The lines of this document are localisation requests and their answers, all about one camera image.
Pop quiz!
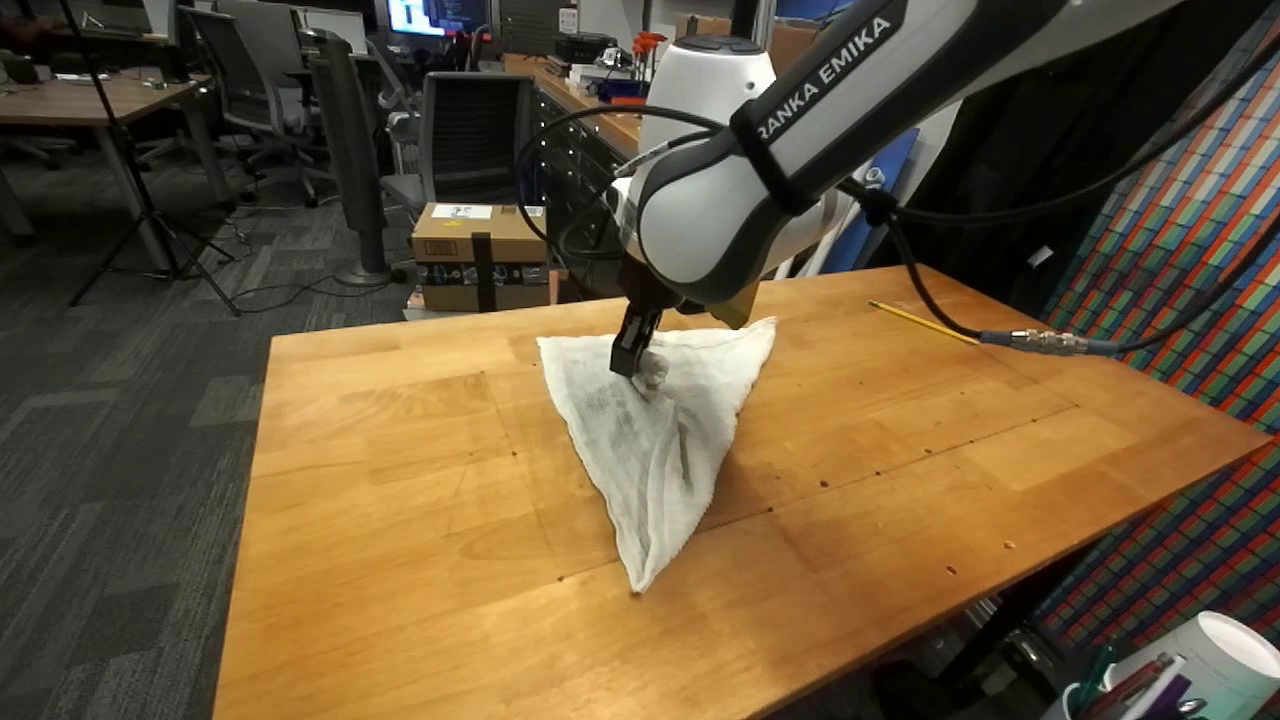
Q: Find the black tripod stand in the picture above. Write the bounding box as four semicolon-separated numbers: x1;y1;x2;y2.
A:
54;0;240;310

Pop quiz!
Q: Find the colourful woven fabric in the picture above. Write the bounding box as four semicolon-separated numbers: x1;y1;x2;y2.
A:
1032;50;1280;672

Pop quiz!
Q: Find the black office chair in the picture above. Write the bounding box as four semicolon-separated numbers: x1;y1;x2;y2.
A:
181;0;333;207

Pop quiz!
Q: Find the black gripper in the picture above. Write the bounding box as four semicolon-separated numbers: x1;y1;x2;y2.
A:
609;296;665;378

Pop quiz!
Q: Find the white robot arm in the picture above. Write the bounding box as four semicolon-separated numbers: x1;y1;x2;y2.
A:
609;0;1180;377

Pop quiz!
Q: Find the white cloth towel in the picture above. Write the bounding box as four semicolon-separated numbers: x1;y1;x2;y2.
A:
536;314;774;592

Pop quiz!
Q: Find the white cup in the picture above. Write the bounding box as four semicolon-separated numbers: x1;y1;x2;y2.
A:
1045;612;1280;720

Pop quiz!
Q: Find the black monitor on floor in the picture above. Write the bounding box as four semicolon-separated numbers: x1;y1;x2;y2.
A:
422;71;532;204

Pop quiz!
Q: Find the wooden desk in background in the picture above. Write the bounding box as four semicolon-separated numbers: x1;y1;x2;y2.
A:
0;71;216;242

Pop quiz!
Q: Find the lit computer screen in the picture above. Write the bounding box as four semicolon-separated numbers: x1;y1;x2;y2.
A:
382;0;492;37

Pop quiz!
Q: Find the grey cabinet with drawers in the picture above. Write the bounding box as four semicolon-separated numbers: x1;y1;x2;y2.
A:
514;56;634;296

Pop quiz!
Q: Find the cardboard box on floor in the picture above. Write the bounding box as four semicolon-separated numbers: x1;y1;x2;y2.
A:
411;199;547;310

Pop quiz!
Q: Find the yellow pencil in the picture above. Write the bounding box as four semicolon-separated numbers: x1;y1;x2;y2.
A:
869;299;981;349

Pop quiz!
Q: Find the yellow wrist camera mount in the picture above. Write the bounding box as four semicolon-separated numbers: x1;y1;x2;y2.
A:
697;278;760;329

